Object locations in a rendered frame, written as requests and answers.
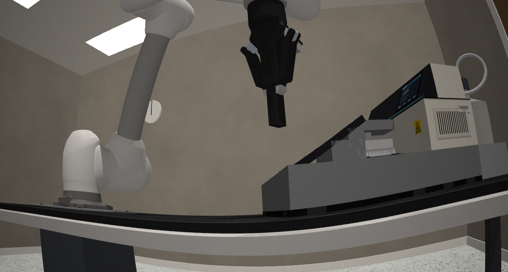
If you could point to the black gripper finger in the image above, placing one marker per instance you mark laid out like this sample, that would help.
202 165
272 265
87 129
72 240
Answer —
260 70
282 62

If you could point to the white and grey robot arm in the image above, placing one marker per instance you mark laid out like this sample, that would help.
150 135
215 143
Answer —
123 166

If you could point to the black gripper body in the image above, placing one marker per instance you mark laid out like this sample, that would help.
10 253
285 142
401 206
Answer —
264 14

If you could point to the grey curved hose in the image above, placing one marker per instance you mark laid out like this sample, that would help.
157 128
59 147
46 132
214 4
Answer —
485 71

